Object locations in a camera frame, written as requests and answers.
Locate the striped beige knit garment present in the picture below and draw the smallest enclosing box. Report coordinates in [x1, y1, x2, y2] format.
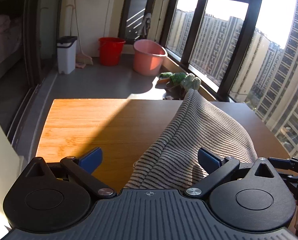
[125, 89, 257, 191]

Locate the wooden folding table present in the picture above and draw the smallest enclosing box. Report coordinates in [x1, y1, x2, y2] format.
[35, 99, 297, 230]

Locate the red plastic bucket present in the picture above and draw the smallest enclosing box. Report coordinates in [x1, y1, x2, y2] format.
[98, 37, 125, 66]

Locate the white trash bin black lid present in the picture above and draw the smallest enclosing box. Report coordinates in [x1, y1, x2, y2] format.
[57, 36, 78, 74]

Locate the pink plastic bucket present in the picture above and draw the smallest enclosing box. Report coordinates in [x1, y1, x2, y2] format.
[133, 39, 168, 76]

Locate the bed with pink quilt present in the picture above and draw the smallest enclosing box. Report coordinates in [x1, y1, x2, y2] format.
[0, 15, 22, 79]

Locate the long mop pole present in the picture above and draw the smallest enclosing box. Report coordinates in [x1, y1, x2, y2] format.
[154, 0, 165, 42]

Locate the grey cloth hanging on window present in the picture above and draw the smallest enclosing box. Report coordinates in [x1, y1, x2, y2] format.
[138, 13, 152, 38]

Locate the broom with pink handle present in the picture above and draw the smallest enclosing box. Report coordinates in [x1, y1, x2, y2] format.
[66, 0, 93, 69]

